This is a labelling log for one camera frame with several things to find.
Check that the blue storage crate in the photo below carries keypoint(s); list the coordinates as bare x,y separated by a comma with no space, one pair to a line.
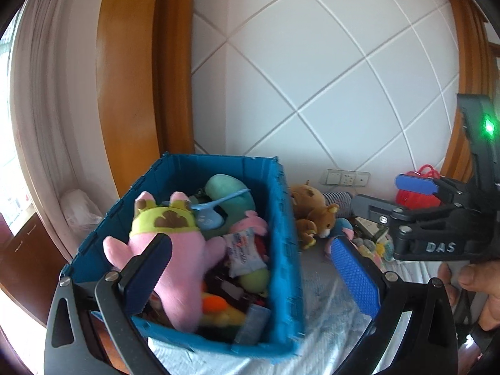
182,173

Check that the white wall power strip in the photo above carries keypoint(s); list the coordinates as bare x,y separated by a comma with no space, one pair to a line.
343,178

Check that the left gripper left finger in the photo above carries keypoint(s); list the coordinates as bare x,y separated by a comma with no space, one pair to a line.
73,345

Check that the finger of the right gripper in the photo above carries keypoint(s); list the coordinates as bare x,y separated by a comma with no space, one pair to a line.
445,189
388,214

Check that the white green carton box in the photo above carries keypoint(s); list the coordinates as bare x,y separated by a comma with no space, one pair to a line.
370,230

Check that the white blue tissue pack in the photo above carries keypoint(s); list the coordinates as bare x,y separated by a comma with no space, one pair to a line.
243,254

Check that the pink pig plush red dress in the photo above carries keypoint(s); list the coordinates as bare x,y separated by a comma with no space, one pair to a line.
259,228

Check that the small brown bear plush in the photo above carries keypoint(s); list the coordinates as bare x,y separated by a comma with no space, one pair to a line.
314,224

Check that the teal neck pillow plush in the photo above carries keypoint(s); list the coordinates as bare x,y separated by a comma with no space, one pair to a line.
233,195

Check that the person right hand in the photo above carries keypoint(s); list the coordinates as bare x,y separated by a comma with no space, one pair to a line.
484,278

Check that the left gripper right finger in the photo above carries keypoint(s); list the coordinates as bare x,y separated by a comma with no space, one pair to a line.
429,344

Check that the blue pink elephant plush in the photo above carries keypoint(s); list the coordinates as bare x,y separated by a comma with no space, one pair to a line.
342,227

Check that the red plastic case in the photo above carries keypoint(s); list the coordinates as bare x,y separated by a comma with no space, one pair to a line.
414,201

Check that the white curtain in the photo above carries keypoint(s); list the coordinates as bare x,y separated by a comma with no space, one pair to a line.
54,111

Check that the pink starfish plush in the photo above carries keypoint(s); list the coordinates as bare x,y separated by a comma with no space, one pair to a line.
180,285

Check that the blue plastic hairbrush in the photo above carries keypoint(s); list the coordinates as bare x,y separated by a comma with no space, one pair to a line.
208,215

